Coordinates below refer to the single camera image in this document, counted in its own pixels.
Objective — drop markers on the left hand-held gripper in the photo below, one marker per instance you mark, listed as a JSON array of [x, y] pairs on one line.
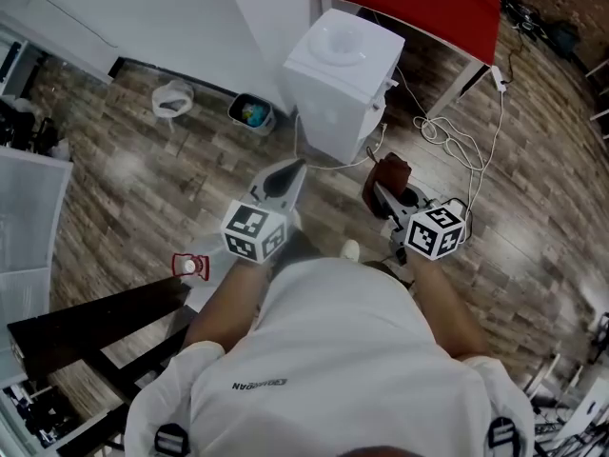
[[254, 231]]

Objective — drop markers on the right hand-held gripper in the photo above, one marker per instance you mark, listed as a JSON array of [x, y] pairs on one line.
[[433, 233]]

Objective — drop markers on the brown cleaning cloth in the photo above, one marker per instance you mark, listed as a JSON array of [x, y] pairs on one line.
[[390, 172]]

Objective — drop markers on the white water dispenser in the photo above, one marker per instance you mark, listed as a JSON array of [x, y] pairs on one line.
[[333, 98]]

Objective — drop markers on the person's right forearm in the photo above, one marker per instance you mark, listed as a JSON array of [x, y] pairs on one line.
[[442, 307]]

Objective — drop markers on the person's left forearm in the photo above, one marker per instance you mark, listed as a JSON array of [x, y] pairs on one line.
[[223, 303]]

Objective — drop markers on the clear water bottle red cap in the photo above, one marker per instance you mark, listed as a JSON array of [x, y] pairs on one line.
[[190, 265]]

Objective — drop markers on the grey trash bin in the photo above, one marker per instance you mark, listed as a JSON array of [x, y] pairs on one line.
[[266, 124]]

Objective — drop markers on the person's right white shoe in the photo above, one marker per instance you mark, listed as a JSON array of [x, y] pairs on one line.
[[350, 249]]

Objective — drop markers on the white plastic bag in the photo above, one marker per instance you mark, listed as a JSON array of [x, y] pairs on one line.
[[183, 92]]

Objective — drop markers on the white power strip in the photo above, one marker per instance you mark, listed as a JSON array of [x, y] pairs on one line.
[[498, 78]]

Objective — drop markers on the person's white t-shirt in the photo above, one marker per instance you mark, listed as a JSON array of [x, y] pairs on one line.
[[333, 350]]

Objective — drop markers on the white table with red cover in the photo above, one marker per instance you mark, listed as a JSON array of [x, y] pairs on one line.
[[428, 3]]

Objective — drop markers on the dark backpack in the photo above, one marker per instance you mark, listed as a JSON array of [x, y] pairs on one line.
[[563, 38]]

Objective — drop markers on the frosted glass partition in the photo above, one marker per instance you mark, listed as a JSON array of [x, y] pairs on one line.
[[28, 207]]

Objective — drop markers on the white metal frame table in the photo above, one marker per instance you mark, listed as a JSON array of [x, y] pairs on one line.
[[599, 93]]

